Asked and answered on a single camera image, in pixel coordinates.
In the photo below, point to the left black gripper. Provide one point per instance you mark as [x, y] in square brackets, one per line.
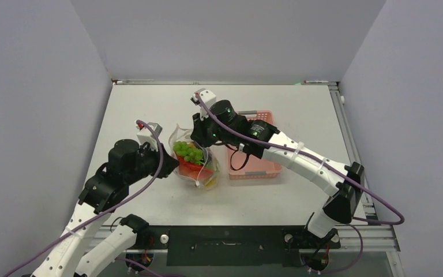
[145, 149]

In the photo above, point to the watermelon slice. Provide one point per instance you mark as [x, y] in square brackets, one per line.
[193, 171]

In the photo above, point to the pink plastic basket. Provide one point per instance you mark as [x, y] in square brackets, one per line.
[240, 166]

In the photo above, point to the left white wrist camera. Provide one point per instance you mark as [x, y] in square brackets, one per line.
[148, 134]

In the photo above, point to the clear zip top bag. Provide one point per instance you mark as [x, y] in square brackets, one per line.
[210, 161]

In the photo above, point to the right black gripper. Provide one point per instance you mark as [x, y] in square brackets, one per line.
[199, 133]

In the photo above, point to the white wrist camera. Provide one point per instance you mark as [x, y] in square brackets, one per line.
[205, 99]
[148, 134]

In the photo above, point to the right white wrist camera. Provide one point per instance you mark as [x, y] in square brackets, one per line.
[205, 99]

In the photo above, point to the yellow bell pepper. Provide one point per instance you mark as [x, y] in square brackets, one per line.
[212, 183]

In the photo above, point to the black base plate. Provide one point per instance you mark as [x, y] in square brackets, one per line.
[237, 246]

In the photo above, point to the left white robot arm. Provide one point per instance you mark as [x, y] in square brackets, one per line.
[108, 189]

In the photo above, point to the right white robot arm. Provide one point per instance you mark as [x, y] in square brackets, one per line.
[221, 125]

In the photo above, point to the green grapes bunch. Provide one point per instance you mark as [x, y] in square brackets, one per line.
[189, 152]

